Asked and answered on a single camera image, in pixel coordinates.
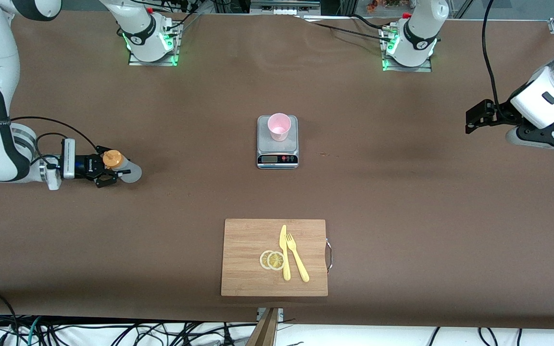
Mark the translucent sauce bottle orange cap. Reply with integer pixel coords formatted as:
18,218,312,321
102,150,142,184

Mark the pink paper cup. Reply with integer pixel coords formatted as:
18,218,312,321
267,113,292,142

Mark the brown table cover sheet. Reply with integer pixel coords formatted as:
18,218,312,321
0,9,554,330

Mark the wooden cutting board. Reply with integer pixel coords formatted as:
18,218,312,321
221,219,328,297

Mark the silver digital kitchen scale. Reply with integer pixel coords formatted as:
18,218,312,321
256,115,300,170

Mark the yellow plastic knife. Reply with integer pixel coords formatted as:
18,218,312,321
279,224,291,281

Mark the yellow plastic fork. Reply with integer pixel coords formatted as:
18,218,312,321
286,233,310,283

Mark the white power strip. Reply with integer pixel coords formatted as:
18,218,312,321
266,5,307,15

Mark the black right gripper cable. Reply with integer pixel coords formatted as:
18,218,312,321
10,116,100,154

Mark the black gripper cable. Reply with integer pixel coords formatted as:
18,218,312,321
482,0,504,118
10,116,100,154

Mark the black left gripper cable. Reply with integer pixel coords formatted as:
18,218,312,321
482,0,504,118

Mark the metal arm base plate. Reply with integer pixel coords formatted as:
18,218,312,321
128,48,180,67
382,57,432,73

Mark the black cable on table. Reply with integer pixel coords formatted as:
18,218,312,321
306,18,394,43

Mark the teal floor cable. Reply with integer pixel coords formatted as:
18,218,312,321
26,316,42,346

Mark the wooden post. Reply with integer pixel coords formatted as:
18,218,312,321
247,308,279,346

